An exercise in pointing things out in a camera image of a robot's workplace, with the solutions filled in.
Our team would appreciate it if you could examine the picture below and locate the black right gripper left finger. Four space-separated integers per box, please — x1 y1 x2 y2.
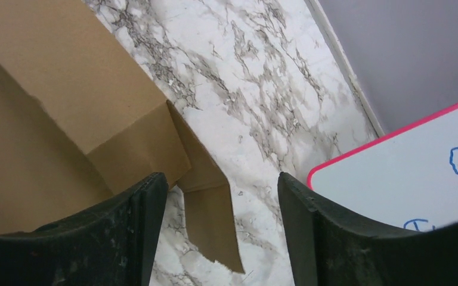
0 173 169 285

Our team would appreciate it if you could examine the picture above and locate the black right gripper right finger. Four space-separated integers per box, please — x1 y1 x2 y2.
277 172 458 285

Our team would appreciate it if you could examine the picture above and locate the brown cardboard box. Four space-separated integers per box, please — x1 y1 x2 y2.
0 1 243 272

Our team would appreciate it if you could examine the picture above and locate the pink framed whiteboard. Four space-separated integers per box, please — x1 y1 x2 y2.
307 103 458 232

